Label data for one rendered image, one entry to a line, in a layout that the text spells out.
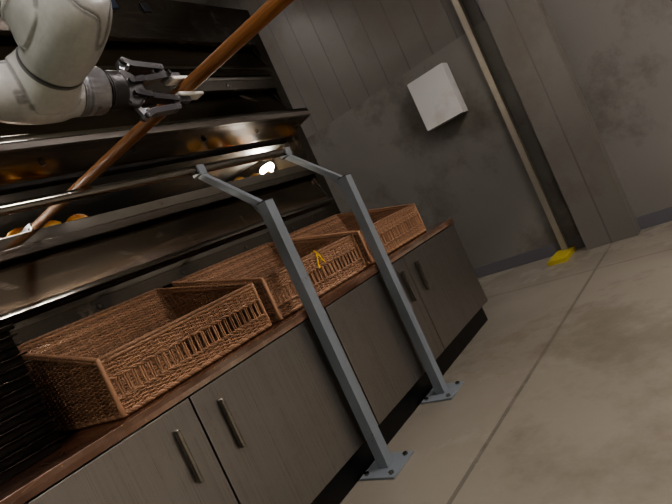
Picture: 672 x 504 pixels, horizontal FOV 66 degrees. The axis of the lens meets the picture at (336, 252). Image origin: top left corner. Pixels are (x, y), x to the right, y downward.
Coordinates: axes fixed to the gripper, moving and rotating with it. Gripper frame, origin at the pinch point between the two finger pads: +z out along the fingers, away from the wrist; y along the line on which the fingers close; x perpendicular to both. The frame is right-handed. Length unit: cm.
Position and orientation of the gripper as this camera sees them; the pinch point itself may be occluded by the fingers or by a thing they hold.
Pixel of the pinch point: (184, 88)
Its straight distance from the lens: 123.5
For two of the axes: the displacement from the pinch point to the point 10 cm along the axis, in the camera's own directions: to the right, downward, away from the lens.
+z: 5.5, -2.8, 7.9
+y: 4.2, 9.1, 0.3
